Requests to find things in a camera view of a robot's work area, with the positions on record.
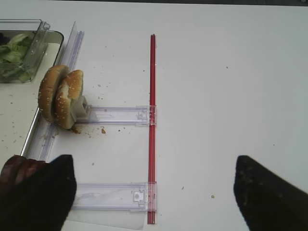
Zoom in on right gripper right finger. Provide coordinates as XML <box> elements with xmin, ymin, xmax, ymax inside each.
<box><xmin>233</xmin><ymin>155</ymin><xmax>308</xmax><ymax>231</ymax></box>

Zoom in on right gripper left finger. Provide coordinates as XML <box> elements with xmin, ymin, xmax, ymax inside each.
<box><xmin>0</xmin><ymin>154</ymin><xmax>77</xmax><ymax>231</ymax></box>

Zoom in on meat patties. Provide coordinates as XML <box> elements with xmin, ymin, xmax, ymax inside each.
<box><xmin>0</xmin><ymin>155</ymin><xmax>47</xmax><ymax>193</ymax></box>

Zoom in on green lettuce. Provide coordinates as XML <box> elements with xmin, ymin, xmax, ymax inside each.
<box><xmin>0</xmin><ymin>33</ymin><xmax>34</xmax><ymax>83</ymax></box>

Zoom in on grey pusher block buns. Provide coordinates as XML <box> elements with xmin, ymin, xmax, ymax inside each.
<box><xmin>71</xmin><ymin>95</ymin><xmax>90</xmax><ymax>121</ymax></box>

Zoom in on metal tray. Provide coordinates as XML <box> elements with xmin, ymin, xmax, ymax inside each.
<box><xmin>0</xmin><ymin>31</ymin><xmax>64</xmax><ymax>166</ymax></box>

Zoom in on right red plastic strip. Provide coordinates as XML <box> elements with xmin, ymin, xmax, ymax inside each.
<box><xmin>147</xmin><ymin>34</ymin><xmax>157</xmax><ymax>225</ymax></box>

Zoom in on sesame bun front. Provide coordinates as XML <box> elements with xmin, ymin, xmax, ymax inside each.
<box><xmin>38</xmin><ymin>65</ymin><xmax>69</xmax><ymax>123</ymax></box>

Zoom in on sesame bun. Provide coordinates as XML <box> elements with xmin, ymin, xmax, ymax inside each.
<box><xmin>38</xmin><ymin>65</ymin><xmax>69</xmax><ymax>123</ymax></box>
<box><xmin>55</xmin><ymin>70</ymin><xmax>83</xmax><ymax>129</ymax></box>

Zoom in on sesame bun rear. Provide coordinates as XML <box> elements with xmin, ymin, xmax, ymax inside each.
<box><xmin>55</xmin><ymin>70</ymin><xmax>83</xmax><ymax>129</ymax></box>

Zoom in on clear plastic container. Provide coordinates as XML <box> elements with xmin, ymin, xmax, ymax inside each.
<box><xmin>0</xmin><ymin>19</ymin><xmax>50</xmax><ymax>83</ymax></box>

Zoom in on clear right lower rail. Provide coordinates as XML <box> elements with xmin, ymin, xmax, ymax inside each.
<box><xmin>73</xmin><ymin>182</ymin><xmax>157</xmax><ymax>212</ymax></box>

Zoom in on clear rail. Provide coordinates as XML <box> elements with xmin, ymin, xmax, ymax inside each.
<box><xmin>76</xmin><ymin>105</ymin><xmax>156</xmax><ymax>126</ymax></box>
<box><xmin>73</xmin><ymin>182</ymin><xmax>157</xmax><ymax>212</ymax></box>

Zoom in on clear right upper rail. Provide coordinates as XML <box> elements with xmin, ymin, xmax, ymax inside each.
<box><xmin>76</xmin><ymin>105</ymin><xmax>156</xmax><ymax>126</ymax></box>

